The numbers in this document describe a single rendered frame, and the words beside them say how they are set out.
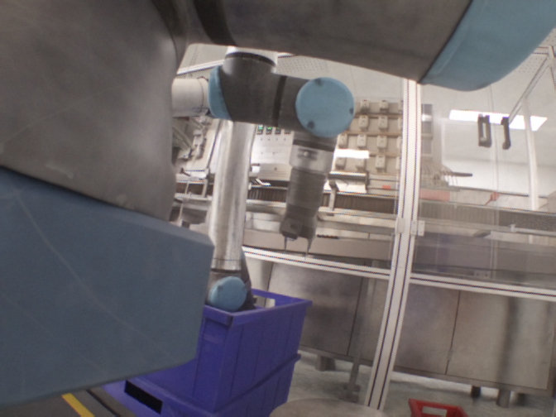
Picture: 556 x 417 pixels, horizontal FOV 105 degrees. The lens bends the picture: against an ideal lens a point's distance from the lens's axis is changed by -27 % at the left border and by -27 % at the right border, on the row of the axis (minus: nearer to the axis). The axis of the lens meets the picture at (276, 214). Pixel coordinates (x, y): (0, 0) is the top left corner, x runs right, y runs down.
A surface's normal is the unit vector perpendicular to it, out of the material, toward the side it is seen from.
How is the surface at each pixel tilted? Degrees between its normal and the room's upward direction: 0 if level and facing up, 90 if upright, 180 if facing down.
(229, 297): 95
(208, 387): 90
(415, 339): 90
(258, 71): 109
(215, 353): 90
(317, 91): 115
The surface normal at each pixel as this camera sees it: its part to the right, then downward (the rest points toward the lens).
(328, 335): -0.37, -0.24
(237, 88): -0.07, 0.18
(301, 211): -0.36, 0.32
